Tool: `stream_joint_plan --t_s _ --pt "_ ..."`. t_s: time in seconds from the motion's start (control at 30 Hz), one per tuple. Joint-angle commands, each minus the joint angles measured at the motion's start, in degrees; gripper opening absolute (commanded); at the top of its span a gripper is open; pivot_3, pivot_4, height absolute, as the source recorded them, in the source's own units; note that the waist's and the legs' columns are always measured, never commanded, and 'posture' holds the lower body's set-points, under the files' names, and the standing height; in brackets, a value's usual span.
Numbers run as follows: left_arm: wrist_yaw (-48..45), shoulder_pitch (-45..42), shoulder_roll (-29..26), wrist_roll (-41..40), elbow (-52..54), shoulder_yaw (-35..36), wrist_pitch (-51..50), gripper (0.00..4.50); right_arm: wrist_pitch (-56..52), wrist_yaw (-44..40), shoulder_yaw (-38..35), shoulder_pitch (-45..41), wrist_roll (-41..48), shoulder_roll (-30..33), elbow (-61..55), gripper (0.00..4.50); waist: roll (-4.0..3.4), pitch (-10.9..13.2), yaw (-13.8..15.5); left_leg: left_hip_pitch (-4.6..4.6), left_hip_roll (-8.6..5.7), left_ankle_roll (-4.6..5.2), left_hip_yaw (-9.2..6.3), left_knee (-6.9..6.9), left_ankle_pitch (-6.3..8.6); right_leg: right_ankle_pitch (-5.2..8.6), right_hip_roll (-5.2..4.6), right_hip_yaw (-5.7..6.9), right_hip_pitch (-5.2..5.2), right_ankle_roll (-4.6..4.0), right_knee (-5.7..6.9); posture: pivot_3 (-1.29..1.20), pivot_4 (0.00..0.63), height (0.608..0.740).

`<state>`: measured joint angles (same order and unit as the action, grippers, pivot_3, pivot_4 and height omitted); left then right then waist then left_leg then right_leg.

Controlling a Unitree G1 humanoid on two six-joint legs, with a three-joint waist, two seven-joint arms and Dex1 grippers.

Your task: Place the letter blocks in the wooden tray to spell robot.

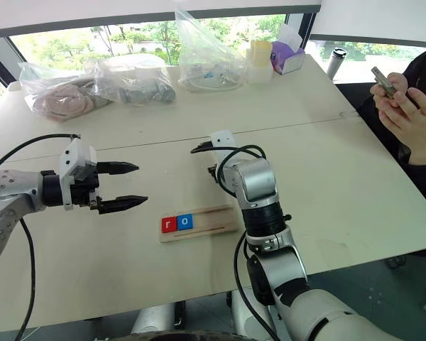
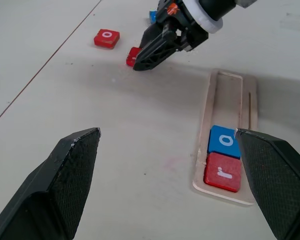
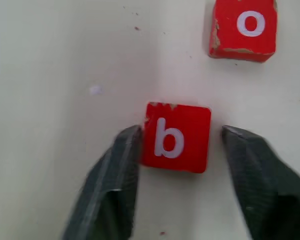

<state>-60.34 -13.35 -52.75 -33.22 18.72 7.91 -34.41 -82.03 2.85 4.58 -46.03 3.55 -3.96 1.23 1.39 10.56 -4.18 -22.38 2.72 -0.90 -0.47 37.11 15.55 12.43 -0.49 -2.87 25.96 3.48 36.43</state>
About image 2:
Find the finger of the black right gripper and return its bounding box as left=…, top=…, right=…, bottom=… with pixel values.
left=139, top=22, right=166, bottom=49
left=132, top=31, right=181, bottom=72

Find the red letter r block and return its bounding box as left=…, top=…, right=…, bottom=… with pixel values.
left=203, top=152, right=243, bottom=193

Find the blue letter o block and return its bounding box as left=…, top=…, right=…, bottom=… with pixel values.
left=207, top=124, right=242, bottom=160

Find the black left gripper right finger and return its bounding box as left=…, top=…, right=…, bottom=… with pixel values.
left=234, top=127, right=300, bottom=240

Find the wooden letter tray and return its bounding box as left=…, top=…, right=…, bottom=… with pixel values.
left=191, top=68, right=259, bottom=207

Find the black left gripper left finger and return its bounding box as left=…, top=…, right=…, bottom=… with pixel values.
left=0, top=127, right=102, bottom=240

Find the red letter o block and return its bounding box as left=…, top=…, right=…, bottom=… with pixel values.
left=93, top=28, right=121, bottom=50

